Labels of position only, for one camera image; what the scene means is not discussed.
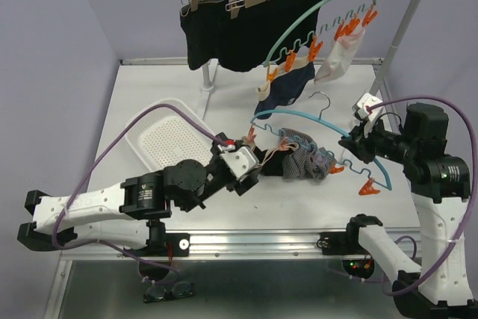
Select aluminium mounting rail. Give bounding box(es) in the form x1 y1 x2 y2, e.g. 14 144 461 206
61 227 459 260

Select purple clothes peg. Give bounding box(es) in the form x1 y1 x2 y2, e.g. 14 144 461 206
314 147 331 166

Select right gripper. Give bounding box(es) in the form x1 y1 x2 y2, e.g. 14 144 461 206
338 114 418 165

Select black eyeglasses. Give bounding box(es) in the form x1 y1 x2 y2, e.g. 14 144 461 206
143 281 196 304

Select white perforated plastic basket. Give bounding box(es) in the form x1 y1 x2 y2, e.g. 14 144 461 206
125 107 212 172

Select blue plastic clip hanger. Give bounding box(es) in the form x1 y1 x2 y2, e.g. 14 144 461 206
249 109 393 191

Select black shorts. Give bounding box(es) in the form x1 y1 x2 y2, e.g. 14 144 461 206
216 0 322 72
180 0 230 70

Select green plastic clip hanger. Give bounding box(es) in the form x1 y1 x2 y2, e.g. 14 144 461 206
262 0 378 68

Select white underwear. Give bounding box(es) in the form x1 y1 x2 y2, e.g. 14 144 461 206
314 25 365 84

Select rear black shorts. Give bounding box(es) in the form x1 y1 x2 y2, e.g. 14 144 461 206
180 0 230 70

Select black underwear beige waistband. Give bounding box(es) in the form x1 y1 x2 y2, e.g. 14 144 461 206
253 147 293 177

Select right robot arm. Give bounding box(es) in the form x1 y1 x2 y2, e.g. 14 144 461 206
317 97 477 318

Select front black shorts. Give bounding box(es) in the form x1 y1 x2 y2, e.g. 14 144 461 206
216 0 322 72

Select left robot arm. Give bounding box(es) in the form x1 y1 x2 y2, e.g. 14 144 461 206
17 134 259 257

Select orange clothes peg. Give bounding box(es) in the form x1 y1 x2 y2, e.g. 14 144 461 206
329 164 345 174

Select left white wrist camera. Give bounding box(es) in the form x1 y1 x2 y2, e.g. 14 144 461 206
220 146 259 180

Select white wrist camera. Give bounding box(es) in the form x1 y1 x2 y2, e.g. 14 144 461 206
220 146 259 180
352 93 383 138

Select grey striped underwear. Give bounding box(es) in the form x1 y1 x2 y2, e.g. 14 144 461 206
279 128 335 182

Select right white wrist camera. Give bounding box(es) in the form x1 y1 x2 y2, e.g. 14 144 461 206
352 93 383 138

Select navy blue underwear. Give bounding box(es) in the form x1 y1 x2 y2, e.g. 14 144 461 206
254 63 315 120

